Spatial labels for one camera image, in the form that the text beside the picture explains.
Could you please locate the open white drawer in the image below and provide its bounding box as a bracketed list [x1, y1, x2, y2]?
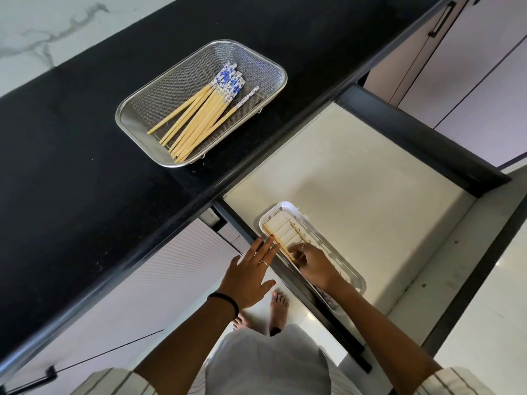
[212, 84, 513, 373]

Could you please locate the person's right hand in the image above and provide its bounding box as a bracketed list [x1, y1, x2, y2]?
[288, 243, 345, 294]

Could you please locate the person's right foot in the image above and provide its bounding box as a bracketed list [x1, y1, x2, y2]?
[269, 289, 291, 338]

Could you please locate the metal mesh basket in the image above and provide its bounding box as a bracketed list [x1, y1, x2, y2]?
[115, 39, 288, 168]

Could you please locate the pile of blue-patterned chopsticks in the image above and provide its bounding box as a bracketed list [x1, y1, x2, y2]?
[147, 61, 261, 163]

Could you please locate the person's left forearm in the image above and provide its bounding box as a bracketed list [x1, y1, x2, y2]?
[134, 298, 239, 395]

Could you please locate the bamboo chopstick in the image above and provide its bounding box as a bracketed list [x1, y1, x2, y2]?
[288, 220, 308, 246]
[263, 225, 298, 262]

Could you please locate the black wristband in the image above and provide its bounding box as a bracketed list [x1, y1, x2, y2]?
[207, 292, 240, 320]

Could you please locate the white striped garment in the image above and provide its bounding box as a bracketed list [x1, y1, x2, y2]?
[80, 324, 495, 395]

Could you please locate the pink cabinet door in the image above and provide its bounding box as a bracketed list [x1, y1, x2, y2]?
[364, 0, 527, 169]

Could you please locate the white plastic tray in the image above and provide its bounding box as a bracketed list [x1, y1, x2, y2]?
[259, 201, 367, 311]

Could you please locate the white ribbed cabinet door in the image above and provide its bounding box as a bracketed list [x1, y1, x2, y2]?
[4, 214, 248, 395]

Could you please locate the person's left hand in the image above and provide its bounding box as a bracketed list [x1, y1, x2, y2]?
[213, 236, 277, 312]

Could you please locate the person's right forearm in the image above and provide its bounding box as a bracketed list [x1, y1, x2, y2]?
[325, 283, 444, 395]

